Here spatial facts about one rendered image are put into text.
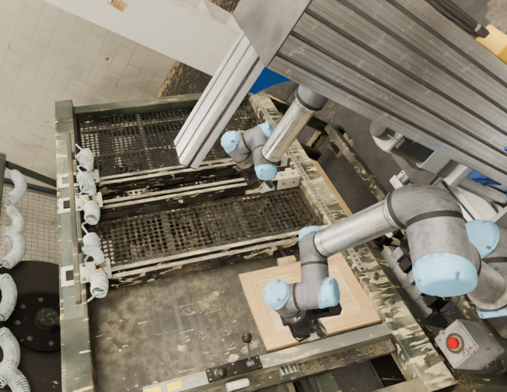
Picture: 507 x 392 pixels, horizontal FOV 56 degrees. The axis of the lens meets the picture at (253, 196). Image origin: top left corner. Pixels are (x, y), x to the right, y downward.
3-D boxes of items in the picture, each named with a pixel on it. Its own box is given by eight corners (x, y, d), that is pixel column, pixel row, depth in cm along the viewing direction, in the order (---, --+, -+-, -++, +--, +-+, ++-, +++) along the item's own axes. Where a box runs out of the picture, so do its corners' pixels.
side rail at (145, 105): (247, 107, 324) (248, 93, 316) (77, 128, 295) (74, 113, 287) (244, 102, 329) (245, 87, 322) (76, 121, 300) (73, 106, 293)
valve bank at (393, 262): (477, 308, 195) (442, 301, 182) (452, 329, 201) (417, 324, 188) (410, 224, 230) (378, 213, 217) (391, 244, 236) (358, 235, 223)
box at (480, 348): (506, 351, 165) (479, 348, 155) (481, 370, 170) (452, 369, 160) (484, 322, 173) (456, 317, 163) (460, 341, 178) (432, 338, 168)
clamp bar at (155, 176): (288, 168, 266) (292, 131, 250) (63, 204, 235) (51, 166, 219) (281, 157, 273) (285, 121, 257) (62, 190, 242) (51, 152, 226)
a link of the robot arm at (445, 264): (519, 263, 132) (452, 204, 93) (533, 318, 126) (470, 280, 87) (473, 271, 139) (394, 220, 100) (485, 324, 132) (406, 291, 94)
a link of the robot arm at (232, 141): (239, 139, 171) (218, 148, 173) (253, 158, 179) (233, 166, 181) (238, 124, 176) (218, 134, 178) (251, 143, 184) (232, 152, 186)
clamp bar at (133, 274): (334, 246, 224) (343, 209, 208) (66, 302, 192) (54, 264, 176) (325, 232, 231) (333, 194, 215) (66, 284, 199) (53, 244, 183)
